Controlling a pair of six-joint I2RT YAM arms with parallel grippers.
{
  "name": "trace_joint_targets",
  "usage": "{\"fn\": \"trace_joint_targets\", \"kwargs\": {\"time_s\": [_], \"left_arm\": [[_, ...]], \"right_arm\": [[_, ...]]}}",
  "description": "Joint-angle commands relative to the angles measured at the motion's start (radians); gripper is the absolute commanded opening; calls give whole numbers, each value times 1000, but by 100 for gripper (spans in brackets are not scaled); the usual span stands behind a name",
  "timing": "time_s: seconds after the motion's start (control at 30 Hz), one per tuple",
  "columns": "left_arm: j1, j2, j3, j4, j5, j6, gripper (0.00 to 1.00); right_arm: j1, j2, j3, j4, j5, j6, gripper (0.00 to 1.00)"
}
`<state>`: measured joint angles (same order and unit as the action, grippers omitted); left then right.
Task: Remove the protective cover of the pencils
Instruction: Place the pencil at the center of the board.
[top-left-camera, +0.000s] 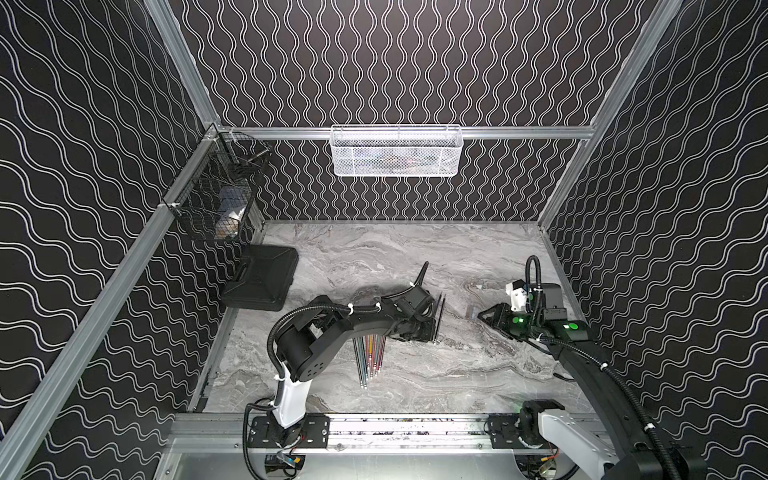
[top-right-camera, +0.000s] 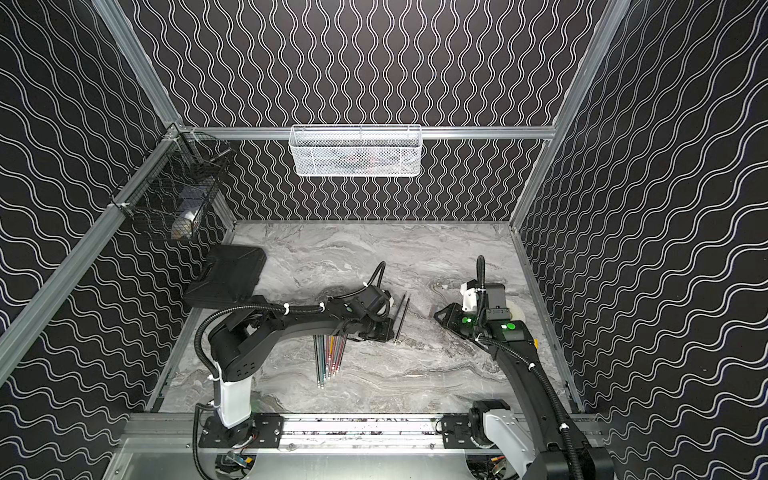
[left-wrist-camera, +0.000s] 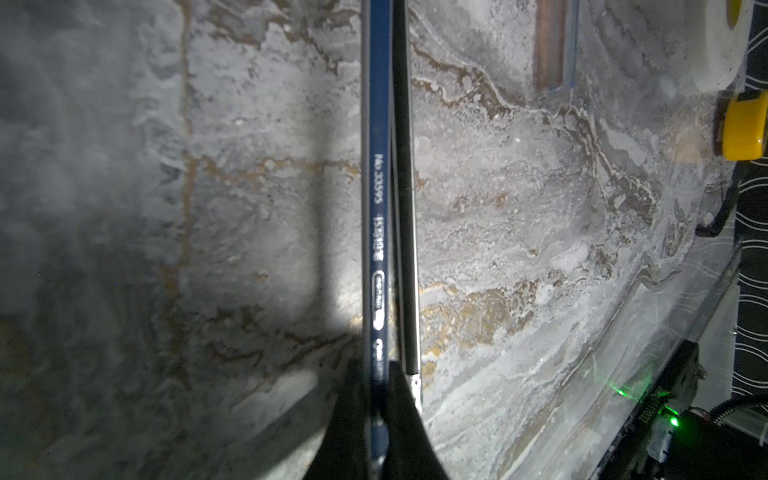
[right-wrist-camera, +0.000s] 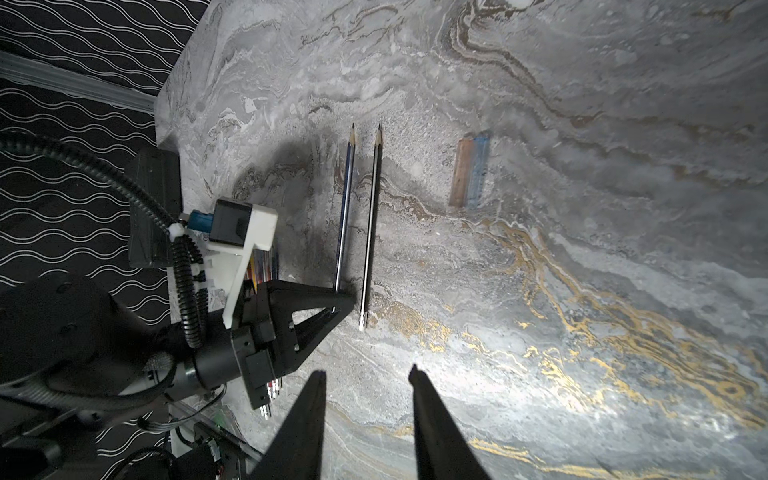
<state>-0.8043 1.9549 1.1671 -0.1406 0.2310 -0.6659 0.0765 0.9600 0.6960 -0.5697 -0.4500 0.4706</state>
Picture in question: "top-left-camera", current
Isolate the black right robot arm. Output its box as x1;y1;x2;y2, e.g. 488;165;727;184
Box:
478;255;707;479

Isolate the aluminium back rail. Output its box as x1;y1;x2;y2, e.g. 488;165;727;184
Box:
222;125;595;141

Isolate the black plastic case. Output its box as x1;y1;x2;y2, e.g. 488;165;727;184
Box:
222;245;299;312

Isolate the black pencil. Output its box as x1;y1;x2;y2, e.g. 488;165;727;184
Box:
432;296;447;343

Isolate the aluminium corner post right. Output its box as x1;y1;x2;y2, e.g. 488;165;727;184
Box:
538;0;682;232

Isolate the aluminium corner post left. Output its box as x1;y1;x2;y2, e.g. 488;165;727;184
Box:
145;0;221;127

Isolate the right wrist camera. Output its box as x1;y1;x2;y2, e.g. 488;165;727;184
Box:
505;280;528;312

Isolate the black wire basket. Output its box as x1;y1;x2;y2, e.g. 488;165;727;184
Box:
170;132;275;244

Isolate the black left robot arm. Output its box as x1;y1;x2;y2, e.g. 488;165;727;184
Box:
257;262;441;429

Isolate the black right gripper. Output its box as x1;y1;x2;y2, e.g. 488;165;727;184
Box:
477;302;541;340

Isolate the white wire basket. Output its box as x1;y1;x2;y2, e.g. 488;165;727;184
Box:
329;134;464;178

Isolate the aluminium left side rail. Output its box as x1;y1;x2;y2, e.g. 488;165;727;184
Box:
1;124;219;479

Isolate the aluminium corner post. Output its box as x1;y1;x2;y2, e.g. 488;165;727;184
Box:
538;0;682;232
145;0;221;127

